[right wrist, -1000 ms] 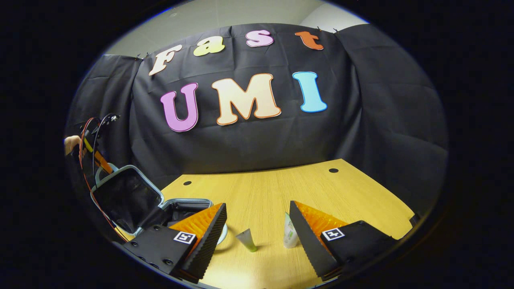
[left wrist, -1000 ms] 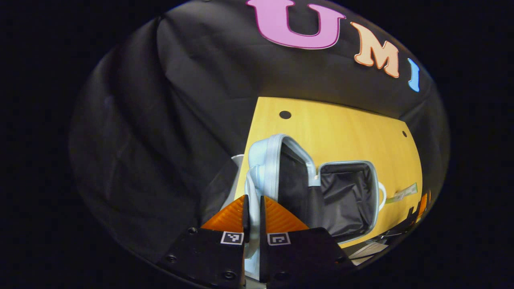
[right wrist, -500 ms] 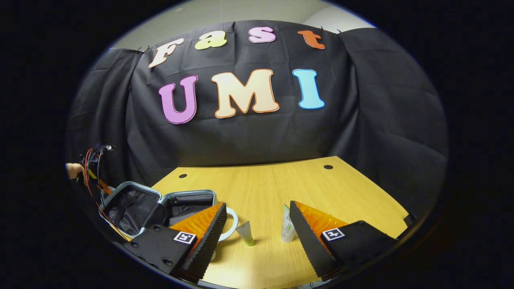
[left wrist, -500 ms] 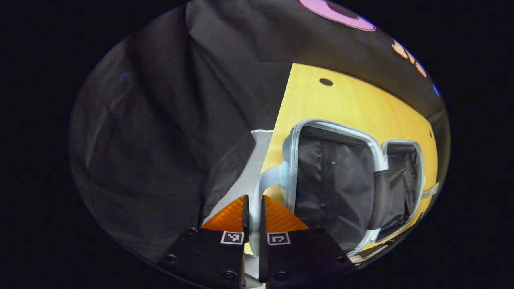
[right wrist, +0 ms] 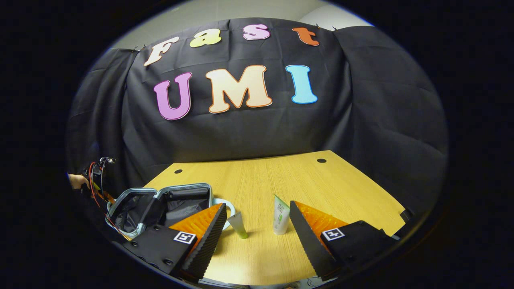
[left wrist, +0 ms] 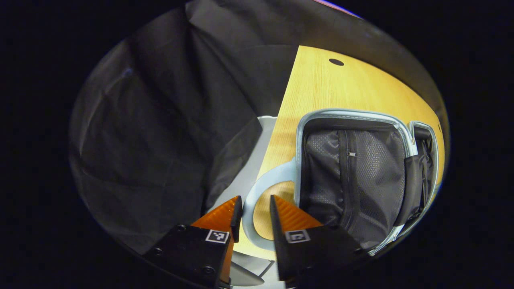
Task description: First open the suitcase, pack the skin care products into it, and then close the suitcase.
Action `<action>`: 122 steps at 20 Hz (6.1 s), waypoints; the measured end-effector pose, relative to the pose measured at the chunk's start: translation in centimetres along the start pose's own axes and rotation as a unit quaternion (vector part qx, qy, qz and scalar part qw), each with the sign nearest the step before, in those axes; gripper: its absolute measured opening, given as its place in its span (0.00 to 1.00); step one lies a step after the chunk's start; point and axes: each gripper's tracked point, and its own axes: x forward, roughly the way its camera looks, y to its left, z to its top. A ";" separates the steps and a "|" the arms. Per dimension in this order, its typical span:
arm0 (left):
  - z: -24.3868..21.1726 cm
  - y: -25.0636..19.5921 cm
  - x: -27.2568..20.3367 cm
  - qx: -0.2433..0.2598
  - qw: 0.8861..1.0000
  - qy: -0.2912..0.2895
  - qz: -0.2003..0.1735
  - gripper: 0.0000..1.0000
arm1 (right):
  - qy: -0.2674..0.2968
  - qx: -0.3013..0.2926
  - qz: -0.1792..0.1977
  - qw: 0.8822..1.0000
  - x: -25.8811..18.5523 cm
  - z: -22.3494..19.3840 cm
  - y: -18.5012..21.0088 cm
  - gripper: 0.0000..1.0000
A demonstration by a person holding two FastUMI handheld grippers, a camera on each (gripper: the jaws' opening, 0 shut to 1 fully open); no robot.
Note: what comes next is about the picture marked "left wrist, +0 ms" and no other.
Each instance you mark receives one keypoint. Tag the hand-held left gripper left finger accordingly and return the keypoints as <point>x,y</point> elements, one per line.
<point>237,216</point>

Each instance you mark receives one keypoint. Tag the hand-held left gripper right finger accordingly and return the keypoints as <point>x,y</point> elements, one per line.
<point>277,233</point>

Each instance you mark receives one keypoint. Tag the light blue suitcase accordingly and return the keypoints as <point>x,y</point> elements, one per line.
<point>373,168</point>

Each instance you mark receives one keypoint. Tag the black backdrop cloth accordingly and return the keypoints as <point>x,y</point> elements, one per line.
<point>140,140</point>

